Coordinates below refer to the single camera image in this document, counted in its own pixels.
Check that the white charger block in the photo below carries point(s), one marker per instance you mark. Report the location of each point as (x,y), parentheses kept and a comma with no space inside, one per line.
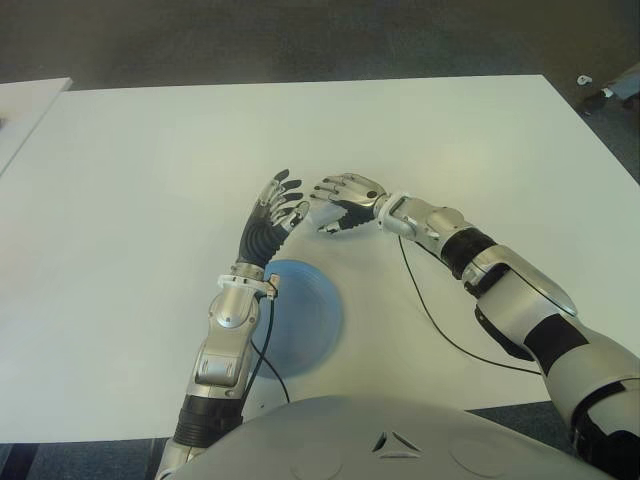
(327,212)

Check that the person's blue jeans leg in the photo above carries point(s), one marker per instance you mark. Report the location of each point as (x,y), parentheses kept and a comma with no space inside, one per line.
(630,85)

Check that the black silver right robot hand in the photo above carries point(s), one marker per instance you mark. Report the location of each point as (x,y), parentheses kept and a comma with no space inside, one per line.
(362,192)

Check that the grey robot torso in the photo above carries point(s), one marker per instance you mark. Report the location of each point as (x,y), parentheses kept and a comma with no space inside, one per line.
(390,440)

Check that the white side table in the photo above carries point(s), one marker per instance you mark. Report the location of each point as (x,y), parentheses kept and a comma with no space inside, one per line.
(25,105)

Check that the black shoe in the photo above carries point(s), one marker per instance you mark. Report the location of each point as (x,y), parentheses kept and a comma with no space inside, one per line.
(594,102)

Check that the small white floor object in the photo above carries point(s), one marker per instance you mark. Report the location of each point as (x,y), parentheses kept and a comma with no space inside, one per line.
(583,79)

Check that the blue plastic plate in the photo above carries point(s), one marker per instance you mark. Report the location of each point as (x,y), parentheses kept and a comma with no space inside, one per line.
(310,320)

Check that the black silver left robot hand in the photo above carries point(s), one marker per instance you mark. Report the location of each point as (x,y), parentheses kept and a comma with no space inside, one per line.
(260,240)

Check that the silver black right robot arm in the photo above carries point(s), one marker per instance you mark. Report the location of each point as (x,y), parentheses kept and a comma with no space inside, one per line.
(525,300)

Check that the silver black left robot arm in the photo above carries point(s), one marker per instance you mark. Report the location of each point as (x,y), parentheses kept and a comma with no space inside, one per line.
(225,330)

